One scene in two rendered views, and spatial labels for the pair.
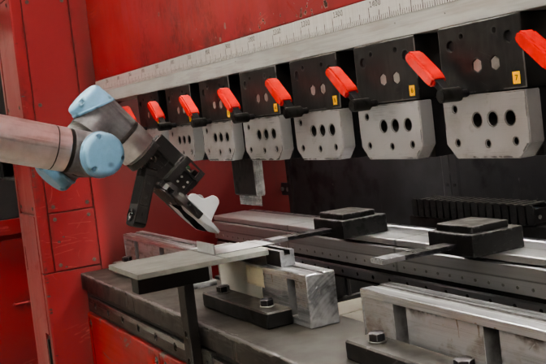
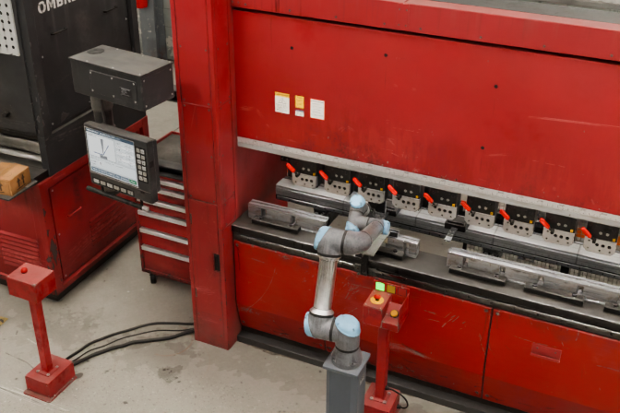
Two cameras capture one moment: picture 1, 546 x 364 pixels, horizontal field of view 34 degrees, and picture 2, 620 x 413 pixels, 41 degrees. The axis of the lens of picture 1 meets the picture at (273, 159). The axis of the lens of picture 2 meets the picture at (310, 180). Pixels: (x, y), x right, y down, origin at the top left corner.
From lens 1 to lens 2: 369 cm
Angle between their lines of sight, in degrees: 44
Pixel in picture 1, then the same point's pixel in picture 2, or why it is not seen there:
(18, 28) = (218, 122)
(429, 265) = (433, 227)
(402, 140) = (484, 223)
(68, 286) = (228, 231)
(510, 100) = (528, 226)
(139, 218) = not seen: hidden behind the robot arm
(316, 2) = (451, 177)
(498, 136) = (521, 231)
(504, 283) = (467, 236)
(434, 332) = (480, 265)
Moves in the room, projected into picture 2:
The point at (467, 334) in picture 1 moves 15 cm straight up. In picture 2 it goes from (494, 266) to (496, 242)
